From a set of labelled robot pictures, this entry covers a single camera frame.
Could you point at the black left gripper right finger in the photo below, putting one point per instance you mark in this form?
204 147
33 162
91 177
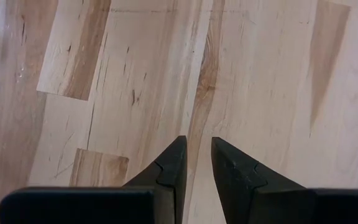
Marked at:
238 180

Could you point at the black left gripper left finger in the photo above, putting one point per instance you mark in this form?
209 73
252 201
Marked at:
169 174

